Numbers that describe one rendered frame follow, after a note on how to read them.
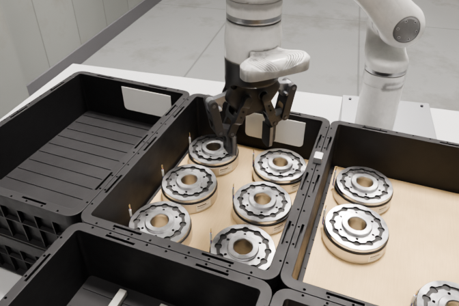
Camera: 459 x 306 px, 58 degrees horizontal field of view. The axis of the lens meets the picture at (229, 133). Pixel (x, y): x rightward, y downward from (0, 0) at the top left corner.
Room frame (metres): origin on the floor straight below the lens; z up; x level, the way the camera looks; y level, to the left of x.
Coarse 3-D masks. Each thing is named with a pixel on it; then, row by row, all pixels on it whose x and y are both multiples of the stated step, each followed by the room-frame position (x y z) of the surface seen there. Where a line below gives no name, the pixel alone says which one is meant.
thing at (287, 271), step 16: (336, 128) 0.65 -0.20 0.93; (352, 128) 0.66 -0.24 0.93; (368, 128) 0.66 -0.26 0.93; (432, 144) 0.61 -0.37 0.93; (448, 144) 0.60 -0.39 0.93; (320, 176) 0.52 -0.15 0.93; (304, 208) 0.44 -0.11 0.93; (304, 224) 0.41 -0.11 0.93; (288, 256) 0.36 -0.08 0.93; (288, 272) 0.33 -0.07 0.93; (288, 288) 0.31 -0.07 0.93; (304, 288) 0.31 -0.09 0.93; (320, 288) 0.31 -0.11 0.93; (352, 304) 0.29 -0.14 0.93; (368, 304) 0.29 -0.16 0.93
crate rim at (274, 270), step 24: (192, 96) 0.77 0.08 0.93; (168, 120) 0.68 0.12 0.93; (312, 120) 0.69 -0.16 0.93; (312, 168) 0.54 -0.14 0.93; (288, 216) 0.43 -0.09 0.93; (144, 240) 0.38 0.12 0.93; (168, 240) 0.38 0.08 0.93; (288, 240) 0.38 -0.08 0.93; (216, 264) 0.34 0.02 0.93; (240, 264) 0.34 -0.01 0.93
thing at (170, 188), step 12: (180, 168) 0.62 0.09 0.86; (192, 168) 0.62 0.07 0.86; (204, 168) 0.62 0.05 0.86; (168, 180) 0.59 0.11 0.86; (204, 180) 0.58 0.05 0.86; (216, 180) 0.58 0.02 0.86; (168, 192) 0.55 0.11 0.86; (180, 192) 0.55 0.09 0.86; (192, 192) 0.55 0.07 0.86; (204, 192) 0.55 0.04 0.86
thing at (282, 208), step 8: (248, 184) 0.57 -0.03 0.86; (256, 184) 0.57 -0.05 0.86; (264, 184) 0.57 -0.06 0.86; (272, 184) 0.57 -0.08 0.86; (240, 192) 0.55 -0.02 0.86; (248, 192) 0.55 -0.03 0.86; (272, 192) 0.55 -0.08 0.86; (280, 192) 0.55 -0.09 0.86; (240, 200) 0.53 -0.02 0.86; (280, 200) 0.53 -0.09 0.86; (288, 200) 0.53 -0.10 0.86; (240, 208) 0.51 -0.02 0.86; (248, 208) 0.51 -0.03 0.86; (272, 208) 0.51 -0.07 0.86; (280, 208) 0.51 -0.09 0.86; (288, 208) 0.51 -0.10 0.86; (240, 216) 0.50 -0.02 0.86; (248, 216) 0.49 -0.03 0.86; (256, 216) 0.50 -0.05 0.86; (264, 216) 0.50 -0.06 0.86; (272, 216) 0.50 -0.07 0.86; (280, 216) 0.49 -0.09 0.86
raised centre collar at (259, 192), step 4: (252, 192) 0.55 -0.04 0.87; (256, 192) 0.55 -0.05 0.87; (260, 192) 0.55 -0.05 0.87; (264, 192) 0.55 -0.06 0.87; (268, 192) 0.55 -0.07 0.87; (252, 196) 0.54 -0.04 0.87; (256, 196) 0.54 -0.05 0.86; (268, 196) 0.54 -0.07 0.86; (272, 196) 0.54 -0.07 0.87; (248, 200) 0.53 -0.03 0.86; (252, 200) 0.53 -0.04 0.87; (272, 200) 0.53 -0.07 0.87; (276, 200) 0.53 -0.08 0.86; (252, 204) 0.52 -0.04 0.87; (256, 204) 0.52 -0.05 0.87; (260, 204) 0.52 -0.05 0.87; (268, 204) 0.52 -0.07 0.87; (272, 204) 0.52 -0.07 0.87; (256, 208) 0.51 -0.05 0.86; (260, 208) 0.51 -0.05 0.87; (264, 208) 0.51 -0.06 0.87; (268, 208) 0.51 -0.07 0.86
